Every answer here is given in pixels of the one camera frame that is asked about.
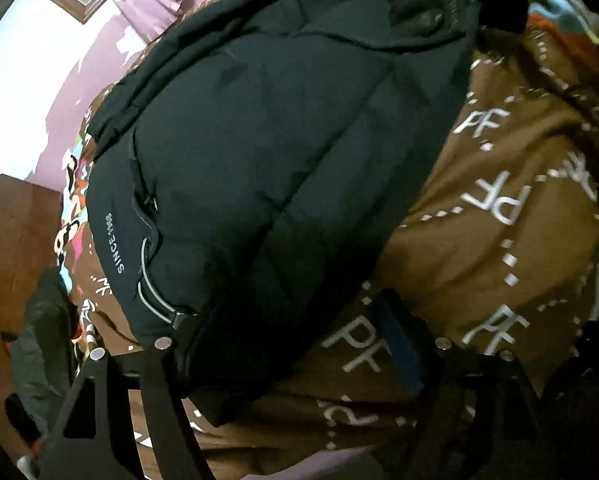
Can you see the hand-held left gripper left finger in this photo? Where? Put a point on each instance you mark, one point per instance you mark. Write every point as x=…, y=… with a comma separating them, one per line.
x=154, y=385

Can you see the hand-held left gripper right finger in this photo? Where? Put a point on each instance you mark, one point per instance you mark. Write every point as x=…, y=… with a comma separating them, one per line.
x=399, y=345

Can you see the black jacket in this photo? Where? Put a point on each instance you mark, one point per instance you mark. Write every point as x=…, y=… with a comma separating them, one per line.
x=254, y=160

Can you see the dark green jacket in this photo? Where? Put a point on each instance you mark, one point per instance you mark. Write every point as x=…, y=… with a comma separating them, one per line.
x=44, y=360

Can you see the brown printed blanket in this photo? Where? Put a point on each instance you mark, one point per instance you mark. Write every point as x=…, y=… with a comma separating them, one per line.
x=479, y=260

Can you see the dark cloth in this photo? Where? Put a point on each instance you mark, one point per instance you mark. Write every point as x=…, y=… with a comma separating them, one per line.
x=21, y=420

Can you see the wooden headboard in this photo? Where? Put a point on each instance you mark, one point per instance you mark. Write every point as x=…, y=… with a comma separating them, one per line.
x=9, y=260

